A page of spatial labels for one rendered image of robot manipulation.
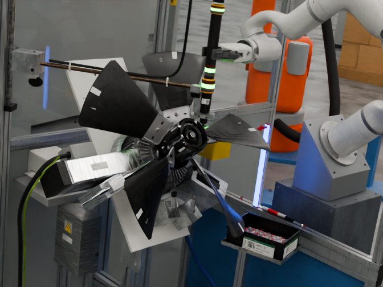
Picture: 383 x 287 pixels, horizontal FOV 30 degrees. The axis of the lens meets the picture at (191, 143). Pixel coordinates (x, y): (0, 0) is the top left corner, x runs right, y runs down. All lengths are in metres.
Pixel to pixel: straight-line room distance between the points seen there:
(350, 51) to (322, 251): 7.96
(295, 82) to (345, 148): 3.44
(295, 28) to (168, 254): 1.61
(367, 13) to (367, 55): 8.03
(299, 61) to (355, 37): 4.31
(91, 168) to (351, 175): 1.07
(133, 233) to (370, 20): 1.01
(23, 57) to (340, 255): 1.27
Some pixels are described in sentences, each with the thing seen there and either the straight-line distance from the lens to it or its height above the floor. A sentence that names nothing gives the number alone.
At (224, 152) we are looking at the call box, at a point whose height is 1.01.
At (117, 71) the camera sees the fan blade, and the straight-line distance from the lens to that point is 2.21.
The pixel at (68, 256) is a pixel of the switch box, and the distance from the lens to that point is 2.63.
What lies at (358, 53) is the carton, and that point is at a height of 0.36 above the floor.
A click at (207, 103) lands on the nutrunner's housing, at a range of 2.33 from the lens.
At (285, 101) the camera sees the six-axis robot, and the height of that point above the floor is 0.49.
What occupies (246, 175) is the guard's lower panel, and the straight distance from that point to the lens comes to 3.82.
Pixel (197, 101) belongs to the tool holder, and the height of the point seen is 1.31.
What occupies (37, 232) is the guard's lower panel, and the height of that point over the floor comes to 0.59.
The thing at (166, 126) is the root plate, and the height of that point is 1.24.
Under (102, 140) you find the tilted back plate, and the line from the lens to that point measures 2.42.
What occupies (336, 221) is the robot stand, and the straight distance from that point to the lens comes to 2.71.
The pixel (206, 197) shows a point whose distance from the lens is 2.47.
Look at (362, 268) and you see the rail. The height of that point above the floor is 0.82.
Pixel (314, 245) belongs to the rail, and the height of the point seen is 0.82.
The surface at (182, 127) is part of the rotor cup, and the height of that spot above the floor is 1.24.
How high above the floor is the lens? 1.87
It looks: 17 degrees down
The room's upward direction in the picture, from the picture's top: 7 degrees clockwise
